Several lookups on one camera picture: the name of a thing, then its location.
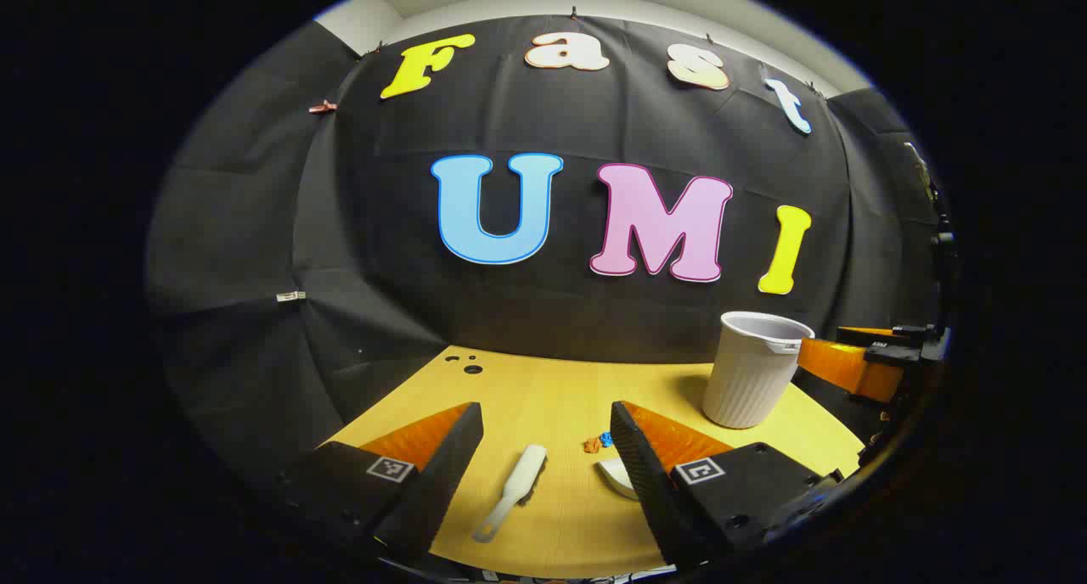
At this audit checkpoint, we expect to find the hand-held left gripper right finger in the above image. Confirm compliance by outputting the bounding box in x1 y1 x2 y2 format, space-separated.
610 401 842 572

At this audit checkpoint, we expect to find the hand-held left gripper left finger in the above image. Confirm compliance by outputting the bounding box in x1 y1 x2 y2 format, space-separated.
276 401 485 564

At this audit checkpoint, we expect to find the white dustpan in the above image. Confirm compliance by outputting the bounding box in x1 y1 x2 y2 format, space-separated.
596 457 639 502

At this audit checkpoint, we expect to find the small white broom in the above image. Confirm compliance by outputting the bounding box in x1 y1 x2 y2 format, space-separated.
472 445 548 543

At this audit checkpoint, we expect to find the white ribbed garbage bin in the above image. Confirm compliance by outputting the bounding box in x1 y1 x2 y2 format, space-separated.
701 311 816 430

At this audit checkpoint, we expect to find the wooden desktop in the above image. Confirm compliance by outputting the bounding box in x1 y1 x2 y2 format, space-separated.
318 345 867 579

